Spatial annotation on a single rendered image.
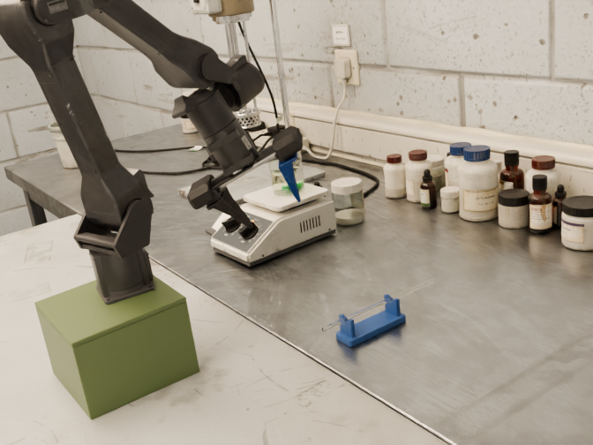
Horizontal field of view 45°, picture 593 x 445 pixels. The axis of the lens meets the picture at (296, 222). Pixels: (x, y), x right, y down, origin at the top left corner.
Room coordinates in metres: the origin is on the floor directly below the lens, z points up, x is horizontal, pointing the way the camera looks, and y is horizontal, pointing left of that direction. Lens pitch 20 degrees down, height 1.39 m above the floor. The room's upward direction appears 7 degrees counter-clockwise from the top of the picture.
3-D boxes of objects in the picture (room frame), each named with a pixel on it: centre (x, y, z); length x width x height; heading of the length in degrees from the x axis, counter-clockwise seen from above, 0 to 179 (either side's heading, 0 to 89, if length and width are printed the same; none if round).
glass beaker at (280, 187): (1.28, 0.01, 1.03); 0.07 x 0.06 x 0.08; 94
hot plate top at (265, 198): (1.27, 0.01, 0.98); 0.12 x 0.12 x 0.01; 35
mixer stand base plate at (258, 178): (1.65, 0.09, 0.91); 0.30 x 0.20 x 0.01; 123
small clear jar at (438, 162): (1.45, -0.29, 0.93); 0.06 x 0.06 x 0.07
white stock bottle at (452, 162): (1.35, -0.33, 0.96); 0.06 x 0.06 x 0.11
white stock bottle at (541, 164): (1.21, -0.44, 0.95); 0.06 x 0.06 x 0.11
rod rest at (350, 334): (0.88, -0.08, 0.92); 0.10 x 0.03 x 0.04; 122
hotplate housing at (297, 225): (1.26, 0.04, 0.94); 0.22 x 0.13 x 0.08; 125
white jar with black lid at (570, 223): (1.08, -0.46, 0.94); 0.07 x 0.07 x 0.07
